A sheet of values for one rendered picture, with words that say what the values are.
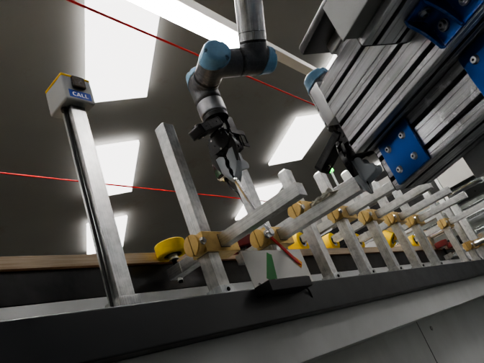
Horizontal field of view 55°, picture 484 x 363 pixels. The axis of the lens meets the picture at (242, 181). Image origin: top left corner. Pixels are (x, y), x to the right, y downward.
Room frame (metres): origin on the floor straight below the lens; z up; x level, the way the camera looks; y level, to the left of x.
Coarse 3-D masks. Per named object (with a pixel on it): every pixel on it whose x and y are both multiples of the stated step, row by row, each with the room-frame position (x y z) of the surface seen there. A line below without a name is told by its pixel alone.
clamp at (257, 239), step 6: (264, 228) 1.20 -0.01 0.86; (276, 228) 1.25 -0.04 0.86; (252, 234) 1.20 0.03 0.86; (258, 234) 1.20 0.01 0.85; (276, 234) 1.24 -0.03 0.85; (252, 240) 1.21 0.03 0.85; (258, 240) 1.20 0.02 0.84; (264, 240) 1.19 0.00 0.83; (270, 240) 1.20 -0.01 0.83; (282, 240) 1.25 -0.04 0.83; (288, 240) 1.28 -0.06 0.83; (258, 246) 1.20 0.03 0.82; (264, 246) 1.21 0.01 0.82
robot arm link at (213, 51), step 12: (204, 48) 0.94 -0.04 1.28; (216, 48) 0.95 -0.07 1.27; (228, 48) 0.96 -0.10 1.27; (204, 60) 0.96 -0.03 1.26; (216, 60) 0.95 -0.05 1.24; (228, 60) 0.98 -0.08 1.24; (240, 60) 1.00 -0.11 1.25; (204, 72) 0.99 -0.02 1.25; (216, 72) 0.99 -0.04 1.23; (228, 72) 1.01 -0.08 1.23; (240, 72) 1.03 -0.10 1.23; (204, 84) 1.03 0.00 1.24; (216, 84) 1.04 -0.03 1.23
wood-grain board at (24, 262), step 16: (0, 256) 0.83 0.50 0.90; (16, 256) 0.85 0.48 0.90; (32, 256) 0.88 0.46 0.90; (48, 256) 0.91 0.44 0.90; (64, 256) 0.94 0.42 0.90; (80, 256) 0.97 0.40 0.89; (96, 256) 1.01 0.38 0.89; (128, 256) 1.08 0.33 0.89; (144, 256) 1.12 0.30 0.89; (304, 256) 1.76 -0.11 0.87
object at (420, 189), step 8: (424, 184) 1.74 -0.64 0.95; (408, 192) 1.78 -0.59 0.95; (416, 192) 1.77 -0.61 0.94; (424, 192) 1.78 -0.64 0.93; (400, 200) 1.81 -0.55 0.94; (408, 200) 1.80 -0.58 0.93; (384, 208) 1.85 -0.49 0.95; (392, 208) 1.83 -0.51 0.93; (352, 224) 1.93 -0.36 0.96; (360, 224) 1.91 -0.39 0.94; (336, 240) 1.98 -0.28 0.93
